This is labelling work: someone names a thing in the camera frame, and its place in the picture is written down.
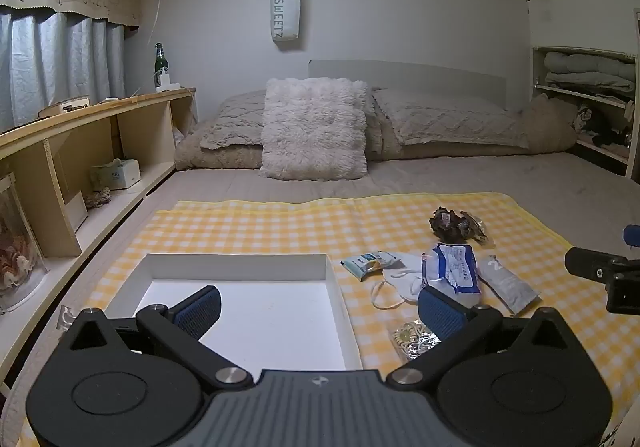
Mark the white shallow cardboard box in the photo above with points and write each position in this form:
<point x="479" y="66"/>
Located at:
<point x="270" y="317"/>

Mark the blue white wet wipes pack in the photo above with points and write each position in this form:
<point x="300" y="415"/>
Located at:
<point x="455" y="267"/>

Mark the yellow checked mat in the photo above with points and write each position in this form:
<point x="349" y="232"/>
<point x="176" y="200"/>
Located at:
<point x="280" y="227"/>

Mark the grey pouch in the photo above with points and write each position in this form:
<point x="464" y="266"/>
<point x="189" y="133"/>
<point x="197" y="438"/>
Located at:
<point x="505" y="282"/>

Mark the pale blue curtain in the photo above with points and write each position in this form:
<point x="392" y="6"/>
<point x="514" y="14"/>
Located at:
<point x="50" y="62"/>

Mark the clear bag of gold trinkets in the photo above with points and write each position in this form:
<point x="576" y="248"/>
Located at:
<point x="411" y="341"/>

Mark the white hanging bag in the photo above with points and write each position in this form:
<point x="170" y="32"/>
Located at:
<point x="285" y="9"/>

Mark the beige quilted pillow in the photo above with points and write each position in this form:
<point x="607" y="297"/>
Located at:
<point x="235" y="119"/>
<point x="445" y="119"/>

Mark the dark crocheted item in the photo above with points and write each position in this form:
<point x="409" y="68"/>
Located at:
<point x="447" y="224"/>

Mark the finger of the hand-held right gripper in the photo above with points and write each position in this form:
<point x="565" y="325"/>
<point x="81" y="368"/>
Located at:
<point x="633" y="235"/>
<point x="592" y="266"/>

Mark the small white box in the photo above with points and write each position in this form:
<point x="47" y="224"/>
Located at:
<point x="170" y="87"/>

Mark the white open shelf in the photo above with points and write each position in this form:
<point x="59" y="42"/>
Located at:
<point x="537" y="72"/>

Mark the green glass bottle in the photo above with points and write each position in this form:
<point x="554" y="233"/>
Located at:
<point x="160" y="64"/>

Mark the long wooden shelf unit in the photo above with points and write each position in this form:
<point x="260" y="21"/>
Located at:
<point x="50" y="167"/>

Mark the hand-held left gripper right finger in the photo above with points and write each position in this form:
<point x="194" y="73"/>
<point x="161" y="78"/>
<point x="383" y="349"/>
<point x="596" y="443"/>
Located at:
<point x="435" y="312"/>

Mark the dark item in clear wrapper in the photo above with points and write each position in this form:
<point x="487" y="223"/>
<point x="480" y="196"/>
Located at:
<point x="476" y="228"/>

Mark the pale tissue box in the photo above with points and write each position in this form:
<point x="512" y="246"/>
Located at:
<point x="116" y="173"/>

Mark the pale headboard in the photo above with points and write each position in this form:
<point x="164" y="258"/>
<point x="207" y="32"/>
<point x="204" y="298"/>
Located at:
<point x="425" y="74"/>

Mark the folded pale bedding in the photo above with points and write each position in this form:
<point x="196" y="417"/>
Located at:
<point x="585" y="69"/>

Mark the white face mask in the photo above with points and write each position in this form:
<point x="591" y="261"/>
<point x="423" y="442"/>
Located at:
<point x="402" y="283"/>

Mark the small clear plastic bag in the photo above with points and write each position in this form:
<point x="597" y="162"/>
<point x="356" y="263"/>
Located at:
<point x="67" y="317"/>

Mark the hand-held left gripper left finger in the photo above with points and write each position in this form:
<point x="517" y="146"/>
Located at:
<point x="202" y="309"/>

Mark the fluffy white cushion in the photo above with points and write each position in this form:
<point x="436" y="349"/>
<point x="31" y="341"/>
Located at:
<point x="312" y="127"/>

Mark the blue white sachet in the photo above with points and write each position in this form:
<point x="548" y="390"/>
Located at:
<point x="367" y="261"/>

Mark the clear plastic jar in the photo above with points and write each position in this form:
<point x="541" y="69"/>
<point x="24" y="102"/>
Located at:
<point x="17" y="247"/>

